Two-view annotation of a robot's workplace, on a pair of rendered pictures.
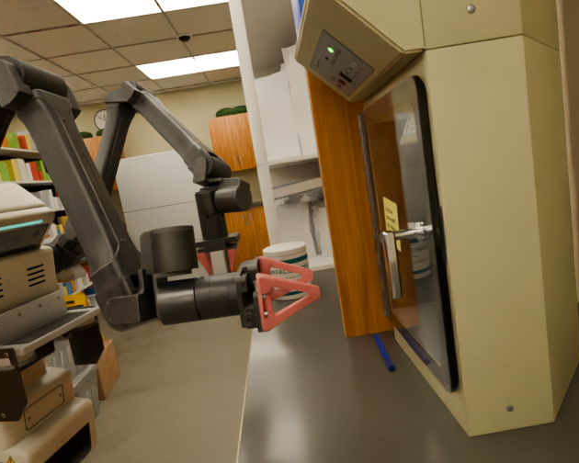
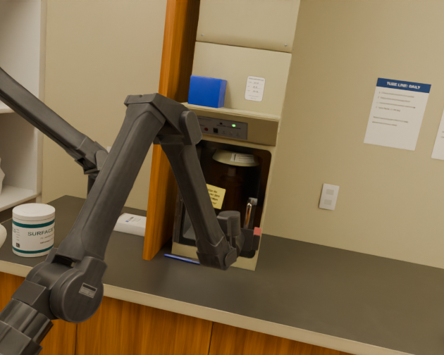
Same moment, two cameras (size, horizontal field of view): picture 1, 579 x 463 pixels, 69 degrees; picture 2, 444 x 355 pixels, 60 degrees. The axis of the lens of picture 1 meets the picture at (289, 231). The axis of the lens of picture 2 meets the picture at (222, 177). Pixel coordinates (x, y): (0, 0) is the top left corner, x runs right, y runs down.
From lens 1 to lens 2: 124 cm
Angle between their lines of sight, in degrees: 79
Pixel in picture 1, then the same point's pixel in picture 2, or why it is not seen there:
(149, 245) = (230, 223)
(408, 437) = (246, 279)
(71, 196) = (205, 201)
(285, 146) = not seen: outside the picture
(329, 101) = not seen: hidden behind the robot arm
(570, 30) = not seen: hidden behind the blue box
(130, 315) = (233, 259)
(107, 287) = (223, 249)
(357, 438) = (239, 287)
